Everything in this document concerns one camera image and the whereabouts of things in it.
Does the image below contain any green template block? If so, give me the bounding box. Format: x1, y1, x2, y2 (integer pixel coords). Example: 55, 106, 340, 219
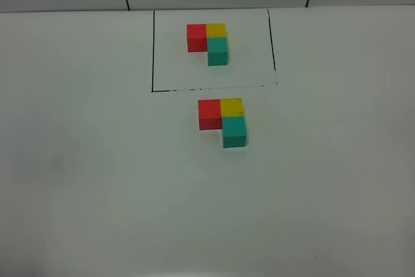
207, 37, 229, 66

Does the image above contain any yellow template block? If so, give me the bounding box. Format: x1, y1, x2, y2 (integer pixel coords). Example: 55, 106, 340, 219
206, 23, 226, 38

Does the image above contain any red template block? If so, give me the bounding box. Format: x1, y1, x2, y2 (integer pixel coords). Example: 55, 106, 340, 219
187, 24, 208, 53

